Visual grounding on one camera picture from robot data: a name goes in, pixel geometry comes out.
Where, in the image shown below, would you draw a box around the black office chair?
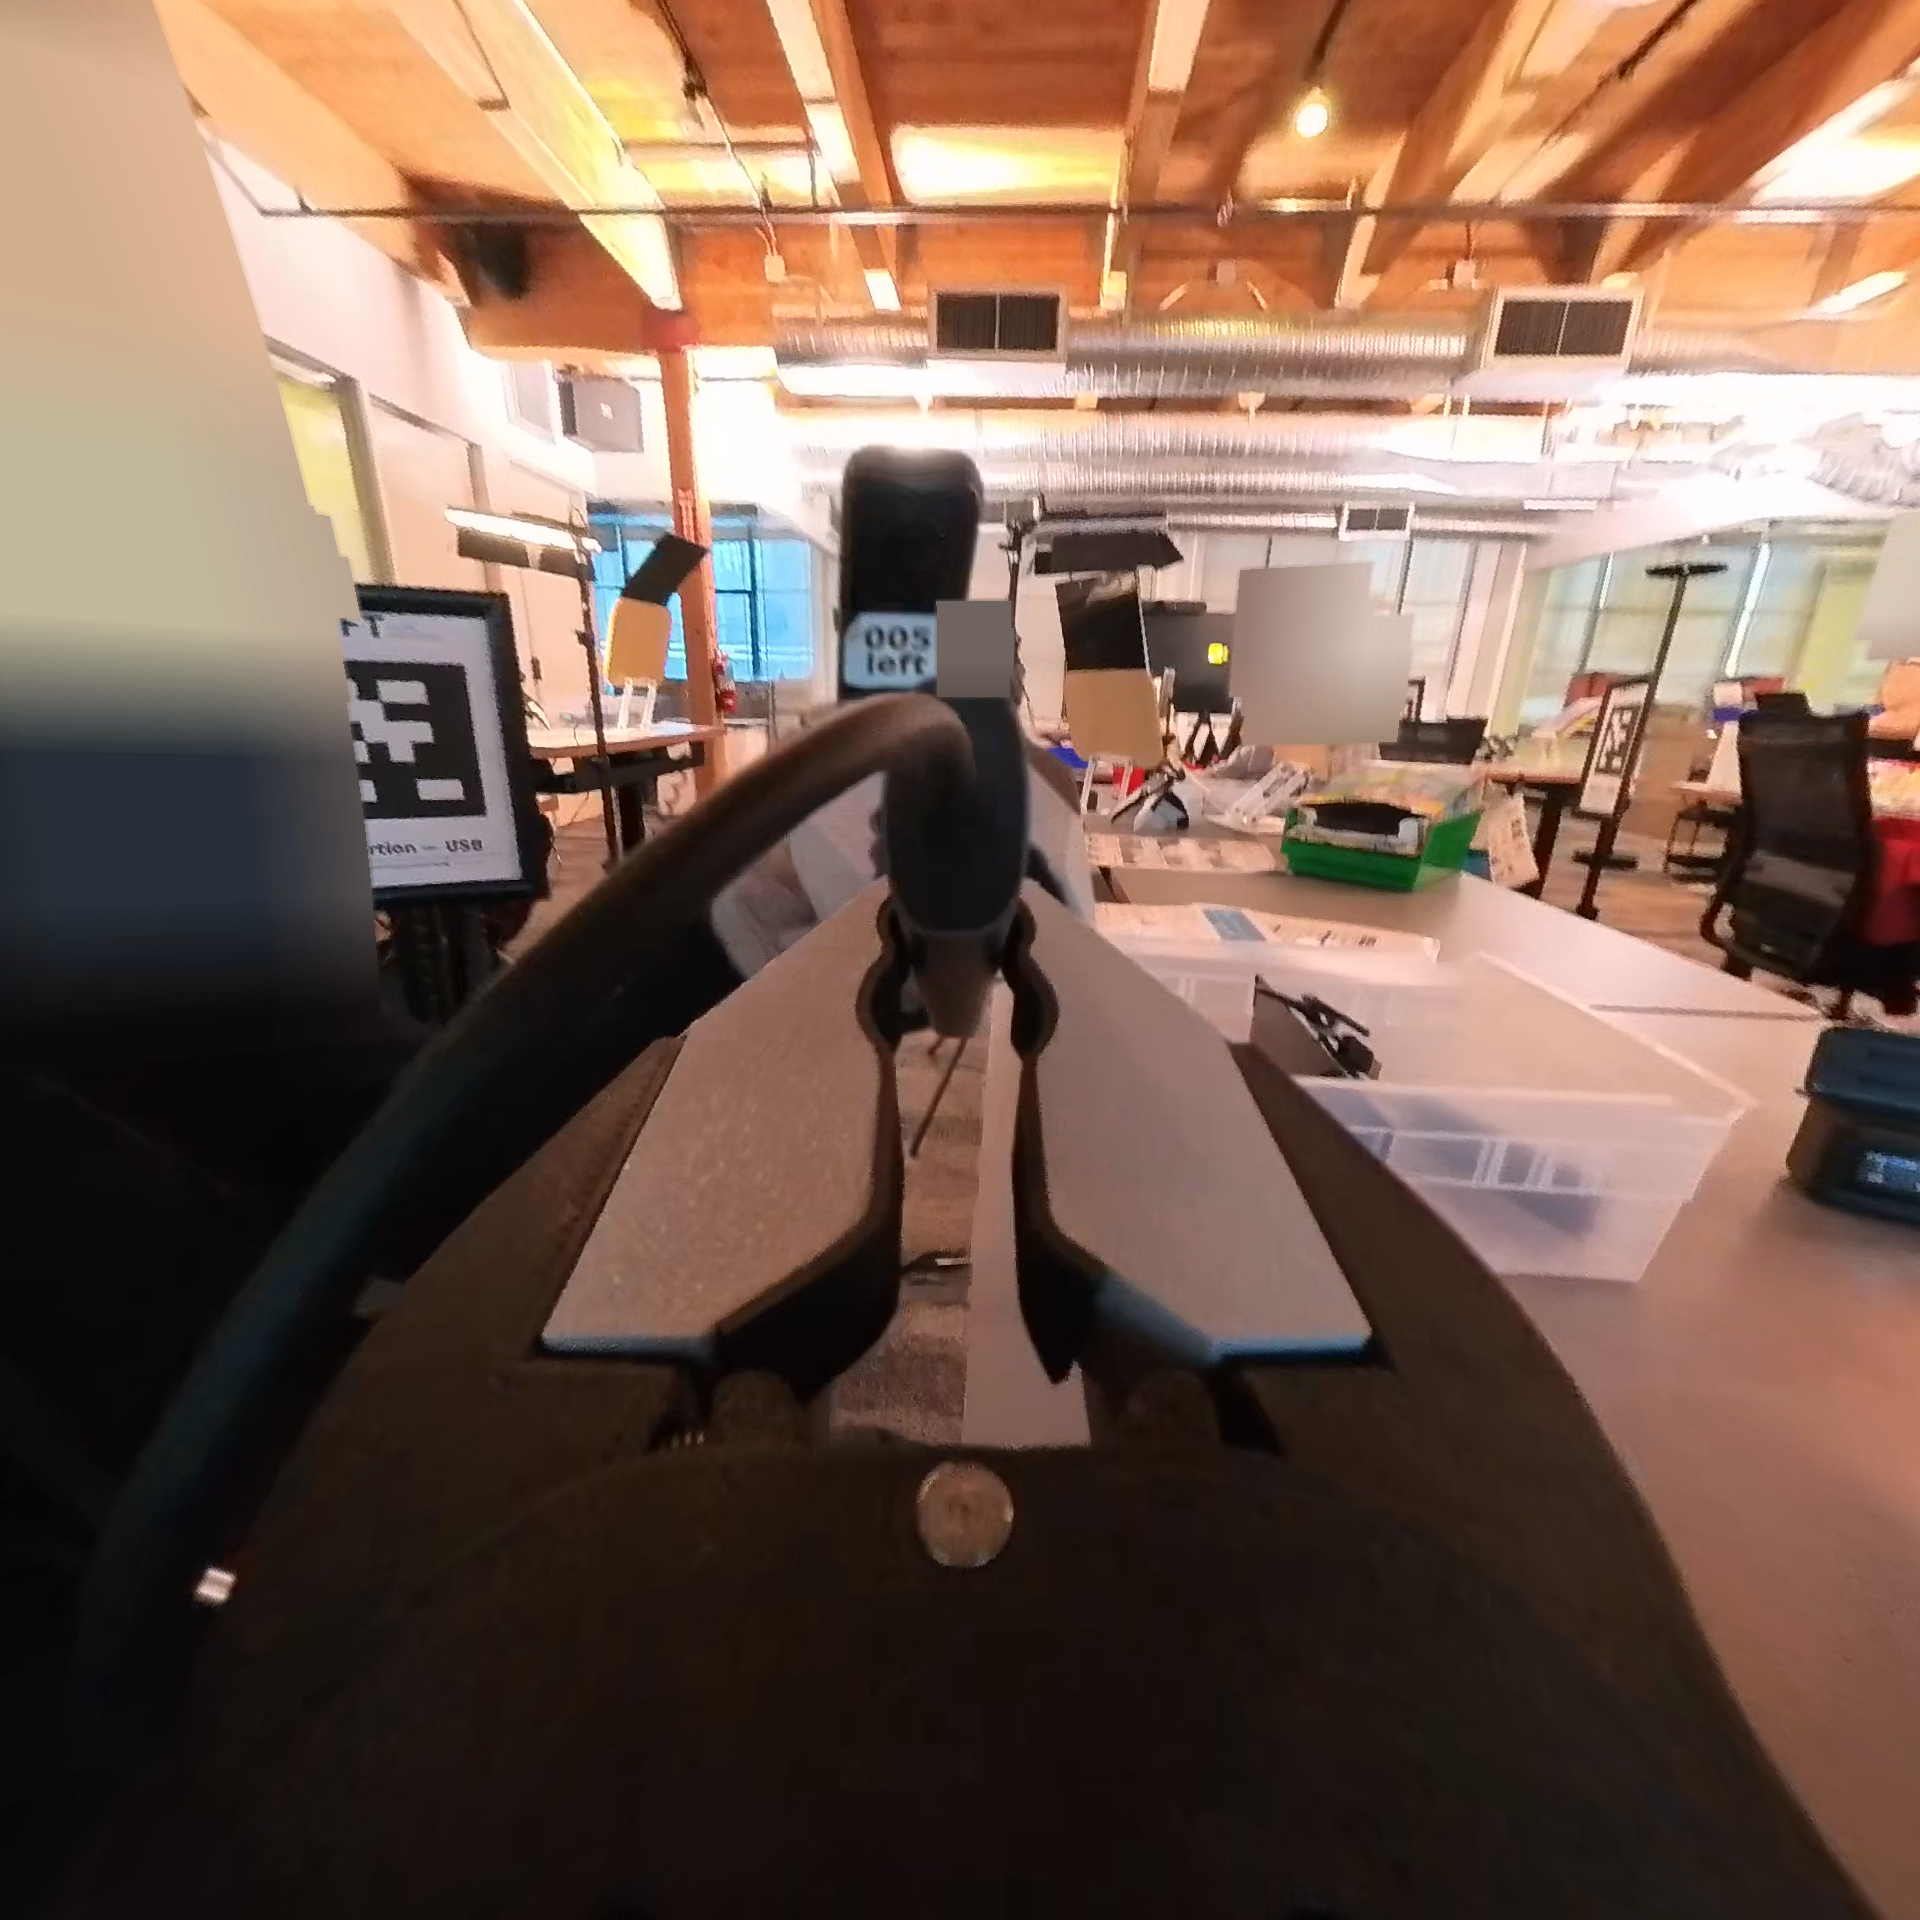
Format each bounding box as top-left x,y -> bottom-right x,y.
1703,696 -> 1920,1022

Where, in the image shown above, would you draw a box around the black sign stand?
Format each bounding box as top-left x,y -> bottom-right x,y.
376,891 -> 506,1024

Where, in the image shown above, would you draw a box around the black floor lamp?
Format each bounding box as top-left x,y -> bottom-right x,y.
1642,557 -> 1731,721

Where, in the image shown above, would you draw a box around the silver air duct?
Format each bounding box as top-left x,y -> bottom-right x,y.
773,285 -> 1920,453

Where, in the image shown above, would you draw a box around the marker sign on floor stand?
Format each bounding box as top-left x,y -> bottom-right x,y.
1572,673 -> 1659,909

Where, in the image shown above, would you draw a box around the studio light panel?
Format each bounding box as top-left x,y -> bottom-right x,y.
449,507 -> 602,579

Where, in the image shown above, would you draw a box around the clear plastic bin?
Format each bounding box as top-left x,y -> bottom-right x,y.
1101,899 -> 1757,1283

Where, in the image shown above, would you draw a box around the person's black clothed torso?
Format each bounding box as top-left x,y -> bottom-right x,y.
0,976 -> 436,1920

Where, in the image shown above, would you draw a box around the printed paper sheets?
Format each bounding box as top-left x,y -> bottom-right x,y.
1089,831 -> 1292,875

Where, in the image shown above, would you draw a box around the clear acrylic stand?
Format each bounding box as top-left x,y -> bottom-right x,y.
1200,757 -> 1322,827

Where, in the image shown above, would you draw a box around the laminated instruction sheet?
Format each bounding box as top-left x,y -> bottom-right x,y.
1184,902 -> 1442,961

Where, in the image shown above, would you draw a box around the black monitor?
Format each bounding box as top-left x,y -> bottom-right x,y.
1148,599 -> 1240,712

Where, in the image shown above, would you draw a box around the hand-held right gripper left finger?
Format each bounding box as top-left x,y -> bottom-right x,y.
545,882 -> 913,1393

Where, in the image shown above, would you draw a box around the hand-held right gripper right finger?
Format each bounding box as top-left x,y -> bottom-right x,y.
1002,891 -> 1375,1384

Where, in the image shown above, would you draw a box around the black device with display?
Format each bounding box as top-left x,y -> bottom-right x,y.
1785,1026 -> 1920,1209

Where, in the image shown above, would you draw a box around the orange wooden post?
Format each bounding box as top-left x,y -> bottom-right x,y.
661,344 -> 732,781

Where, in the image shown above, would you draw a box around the black usb hub with cable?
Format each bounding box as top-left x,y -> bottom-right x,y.
67,691 -> 1034,1695

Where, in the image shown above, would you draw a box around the small black clip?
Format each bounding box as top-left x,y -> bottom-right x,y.
1253,976 -> 1383,1080

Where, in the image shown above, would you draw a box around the black framed marker sign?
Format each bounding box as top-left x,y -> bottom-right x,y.
343,587 -> 545,904

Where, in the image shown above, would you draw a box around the black studio light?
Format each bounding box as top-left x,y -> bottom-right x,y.
1035,509 -> 1186,579

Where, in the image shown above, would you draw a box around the green cardboard box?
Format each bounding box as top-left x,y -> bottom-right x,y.
1283,761 -> 1491,894

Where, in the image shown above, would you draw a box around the tan reflector board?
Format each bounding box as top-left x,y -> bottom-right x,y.
1057,575 -> 1172,768
603,536 -> 711,691

